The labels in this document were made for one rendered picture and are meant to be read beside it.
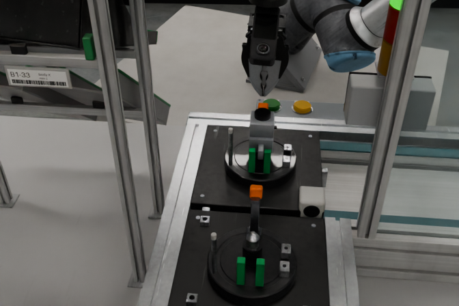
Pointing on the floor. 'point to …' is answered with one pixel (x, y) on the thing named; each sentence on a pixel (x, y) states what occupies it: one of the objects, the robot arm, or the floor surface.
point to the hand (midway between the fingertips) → (263, 92)
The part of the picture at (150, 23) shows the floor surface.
